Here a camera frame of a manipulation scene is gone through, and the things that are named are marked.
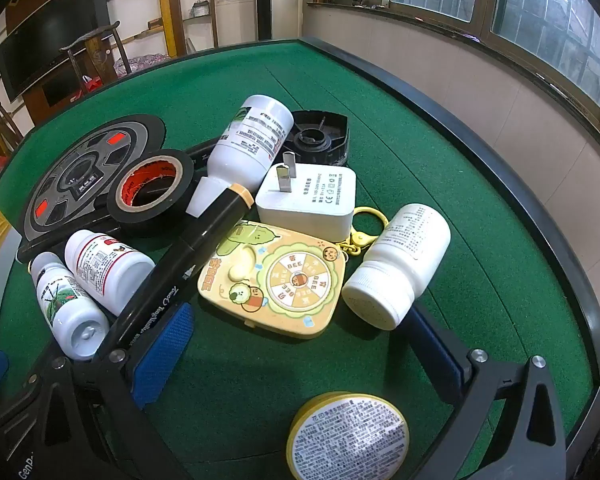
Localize large white bottle green label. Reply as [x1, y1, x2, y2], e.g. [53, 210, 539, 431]
[186, 95, 295, 219]

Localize metal-framed window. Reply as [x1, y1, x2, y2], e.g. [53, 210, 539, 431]
[329, 0, 600, 128]

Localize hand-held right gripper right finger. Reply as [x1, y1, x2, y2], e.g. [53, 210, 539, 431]
[405, 304, 568, 480]

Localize black flat television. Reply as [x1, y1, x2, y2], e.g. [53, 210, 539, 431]
[0, 0, 109, 104]

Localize white pill bottle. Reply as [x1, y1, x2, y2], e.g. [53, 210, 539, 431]
[341, 203, 452, 331]

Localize yellow cartoon toy keychain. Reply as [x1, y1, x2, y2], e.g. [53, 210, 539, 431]
[197, 206, 392, 344]

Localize dark wooden chair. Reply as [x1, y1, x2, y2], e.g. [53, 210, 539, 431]
[60, 20, 134, 92]

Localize black tape roll red core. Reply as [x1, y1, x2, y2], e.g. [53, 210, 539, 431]
[106, 149, 197, 239]

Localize yellow round tin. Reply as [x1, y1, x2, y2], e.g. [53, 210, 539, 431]
[286, 392, 410, 480]

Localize black plastic hexagonal part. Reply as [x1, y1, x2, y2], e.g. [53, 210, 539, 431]
[285, 109, 351, 167]

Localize black marker beige caps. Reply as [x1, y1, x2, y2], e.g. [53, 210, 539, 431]
[114, 183, 255, 357]

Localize round grey paddle toy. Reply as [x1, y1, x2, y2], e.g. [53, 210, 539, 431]
[17, 115, 167, 252]

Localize white power adapter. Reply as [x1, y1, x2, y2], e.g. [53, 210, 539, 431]
[256, 151, 357, 242]

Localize white tower air conditioner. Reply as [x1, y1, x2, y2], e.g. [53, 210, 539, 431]
[270, 0, 306, 42]

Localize floral cloth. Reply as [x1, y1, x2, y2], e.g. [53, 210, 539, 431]
[112, 52, 174, 79]

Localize small white bottle green label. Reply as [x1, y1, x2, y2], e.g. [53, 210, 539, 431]
[29, 252, 111, 361]

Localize white bottle red label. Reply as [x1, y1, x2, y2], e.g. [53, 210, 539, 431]
[63, 229, 156, 317]

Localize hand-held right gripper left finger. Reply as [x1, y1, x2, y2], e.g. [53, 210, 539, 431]
[35, 302, 196, 480]

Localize gold-framed wall shelf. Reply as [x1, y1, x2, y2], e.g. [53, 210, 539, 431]
[150, 0, 221, 59]

